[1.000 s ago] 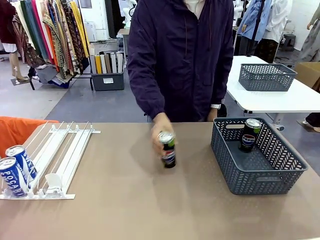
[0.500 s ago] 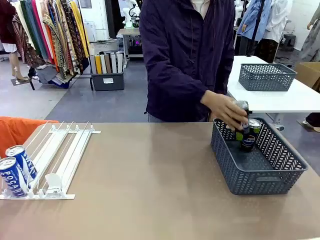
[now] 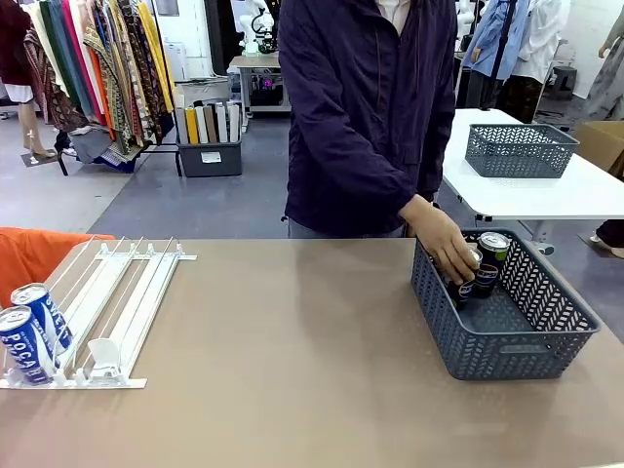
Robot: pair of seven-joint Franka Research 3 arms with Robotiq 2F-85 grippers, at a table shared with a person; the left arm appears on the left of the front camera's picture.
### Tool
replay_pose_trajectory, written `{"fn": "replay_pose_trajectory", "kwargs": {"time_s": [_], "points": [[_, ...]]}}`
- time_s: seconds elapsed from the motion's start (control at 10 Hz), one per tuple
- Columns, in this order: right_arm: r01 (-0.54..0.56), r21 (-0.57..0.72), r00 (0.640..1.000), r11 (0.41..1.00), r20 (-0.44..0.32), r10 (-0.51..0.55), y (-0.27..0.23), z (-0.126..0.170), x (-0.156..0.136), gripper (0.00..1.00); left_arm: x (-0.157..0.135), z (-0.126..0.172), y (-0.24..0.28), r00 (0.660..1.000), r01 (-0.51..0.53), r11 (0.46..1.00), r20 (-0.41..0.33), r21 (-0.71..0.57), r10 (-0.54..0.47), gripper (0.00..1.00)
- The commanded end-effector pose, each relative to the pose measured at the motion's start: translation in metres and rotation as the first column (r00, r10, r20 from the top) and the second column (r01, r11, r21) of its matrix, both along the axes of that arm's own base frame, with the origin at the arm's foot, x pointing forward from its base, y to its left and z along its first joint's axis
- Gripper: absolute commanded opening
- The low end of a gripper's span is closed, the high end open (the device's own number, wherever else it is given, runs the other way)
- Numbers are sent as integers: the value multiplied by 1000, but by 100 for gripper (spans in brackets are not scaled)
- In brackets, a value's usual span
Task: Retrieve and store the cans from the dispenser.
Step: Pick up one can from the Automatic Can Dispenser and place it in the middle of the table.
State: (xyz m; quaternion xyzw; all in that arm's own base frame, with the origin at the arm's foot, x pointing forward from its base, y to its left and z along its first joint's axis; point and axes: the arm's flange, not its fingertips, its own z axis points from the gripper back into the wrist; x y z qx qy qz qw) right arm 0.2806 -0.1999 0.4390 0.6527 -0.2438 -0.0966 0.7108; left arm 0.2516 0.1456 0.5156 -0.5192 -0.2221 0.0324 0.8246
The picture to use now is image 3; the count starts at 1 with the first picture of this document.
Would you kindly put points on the person's left hand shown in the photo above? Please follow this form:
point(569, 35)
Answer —
point(443, 244)

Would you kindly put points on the black Pepsi can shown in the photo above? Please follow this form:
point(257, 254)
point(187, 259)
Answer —
point(465, 292)
point(490, 268)

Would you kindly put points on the grey plastic woven basket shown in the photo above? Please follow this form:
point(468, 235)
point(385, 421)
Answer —
point(507, 351)
point(517, 156)

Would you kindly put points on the blue Pocari Sweat can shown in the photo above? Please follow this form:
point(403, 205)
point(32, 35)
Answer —
point(24, 346)
point(53, 317)

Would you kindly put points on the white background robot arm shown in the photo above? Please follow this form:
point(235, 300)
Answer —
point(464, 19)

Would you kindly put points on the person's left forearm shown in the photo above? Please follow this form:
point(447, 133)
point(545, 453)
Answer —
point(380, 180)

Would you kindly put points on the white can dispenser rack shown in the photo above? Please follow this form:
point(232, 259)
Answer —
point(146, 273)

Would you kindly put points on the white side table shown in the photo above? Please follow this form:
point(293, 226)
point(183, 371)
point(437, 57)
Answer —
point(536, 195)

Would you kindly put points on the dark trousers on mannequin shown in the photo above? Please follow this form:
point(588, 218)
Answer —
point(480, 90)

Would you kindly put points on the person in navy jacket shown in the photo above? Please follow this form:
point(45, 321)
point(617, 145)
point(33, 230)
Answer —
point(341, 122)

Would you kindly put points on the dark skirt on mannequin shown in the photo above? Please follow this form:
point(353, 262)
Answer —
point(521, 97)

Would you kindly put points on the cardboard box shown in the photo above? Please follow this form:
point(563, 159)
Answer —
point(602, 144)

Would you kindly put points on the black stool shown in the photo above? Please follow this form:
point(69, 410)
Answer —
point(565, 80)

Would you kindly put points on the black stand pole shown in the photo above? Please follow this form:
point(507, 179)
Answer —
point(502, 44)

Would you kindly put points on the white shirt on mannequin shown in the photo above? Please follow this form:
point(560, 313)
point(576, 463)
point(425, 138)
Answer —
point(541, 39)

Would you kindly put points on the mannequin in grey dress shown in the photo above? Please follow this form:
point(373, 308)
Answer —
point(609, 83)

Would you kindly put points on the white sample board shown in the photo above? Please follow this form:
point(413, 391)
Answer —
point(222, 122)
point(201, 124)
point(233, 121)

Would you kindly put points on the grey storage bin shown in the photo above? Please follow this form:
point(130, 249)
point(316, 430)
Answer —
point(209, 163)

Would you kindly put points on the grey robot workbench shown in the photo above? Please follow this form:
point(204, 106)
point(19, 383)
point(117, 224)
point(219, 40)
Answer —
point(258, 61)

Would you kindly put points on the brown sample board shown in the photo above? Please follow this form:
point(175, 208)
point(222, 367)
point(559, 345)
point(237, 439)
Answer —
point(210, 123)

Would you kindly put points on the black clothes rack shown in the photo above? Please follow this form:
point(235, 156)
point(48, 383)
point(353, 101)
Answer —
point(178, 166)

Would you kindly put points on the yellow sample board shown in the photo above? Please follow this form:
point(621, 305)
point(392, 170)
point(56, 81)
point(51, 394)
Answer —
point(192, 126)

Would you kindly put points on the grey sample board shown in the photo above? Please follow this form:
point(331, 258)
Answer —
point(181, 126)

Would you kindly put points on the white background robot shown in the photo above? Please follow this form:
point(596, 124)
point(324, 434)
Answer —
point(253, 27)

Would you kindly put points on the white air purifier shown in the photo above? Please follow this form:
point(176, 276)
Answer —
point(175, 61)

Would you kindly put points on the yellow hanging garment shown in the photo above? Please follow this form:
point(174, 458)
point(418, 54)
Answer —
point(155, 53)

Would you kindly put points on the dark patterned hanging garment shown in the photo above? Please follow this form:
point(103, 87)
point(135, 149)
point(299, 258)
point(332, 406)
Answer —
point(139, 73)

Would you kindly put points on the grey cloth pile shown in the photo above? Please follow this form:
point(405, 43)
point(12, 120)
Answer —
point(92, 144)

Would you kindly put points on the orange hanging garment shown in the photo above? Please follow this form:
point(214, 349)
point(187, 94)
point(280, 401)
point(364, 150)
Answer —
point(101, 92)

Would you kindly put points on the orange cloth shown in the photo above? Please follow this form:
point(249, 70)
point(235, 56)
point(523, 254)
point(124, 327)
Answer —
point(34, 258)

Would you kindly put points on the pink hanging garment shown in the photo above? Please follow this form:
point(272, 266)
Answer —
point(78, 53)

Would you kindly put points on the brown paisley garment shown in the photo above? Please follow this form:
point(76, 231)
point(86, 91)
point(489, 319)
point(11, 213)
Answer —
point(49, 97)

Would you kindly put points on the mannequin legs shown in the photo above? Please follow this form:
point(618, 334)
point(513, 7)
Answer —
point(31, 131)

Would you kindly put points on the green hanging garment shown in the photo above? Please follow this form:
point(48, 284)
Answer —
point(49, 39)

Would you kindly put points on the cream hanging garment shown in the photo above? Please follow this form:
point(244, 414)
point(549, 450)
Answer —
point(35, 29)

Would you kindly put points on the maroon garment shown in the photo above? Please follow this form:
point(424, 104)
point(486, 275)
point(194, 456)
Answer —
point(12, 44)

